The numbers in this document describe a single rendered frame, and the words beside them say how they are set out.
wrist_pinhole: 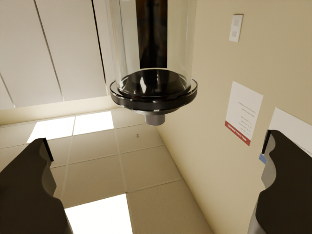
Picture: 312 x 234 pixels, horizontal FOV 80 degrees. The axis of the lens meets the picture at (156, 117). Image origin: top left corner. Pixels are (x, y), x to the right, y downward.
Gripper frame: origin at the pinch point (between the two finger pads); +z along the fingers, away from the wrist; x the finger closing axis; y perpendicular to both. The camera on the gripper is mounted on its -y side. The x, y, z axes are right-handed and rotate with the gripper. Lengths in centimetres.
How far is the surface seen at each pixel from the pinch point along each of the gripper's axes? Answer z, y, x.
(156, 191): 117, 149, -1
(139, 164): 156, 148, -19
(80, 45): 249, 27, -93
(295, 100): 50, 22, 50
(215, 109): 95, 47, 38
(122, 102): 7.8, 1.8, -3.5
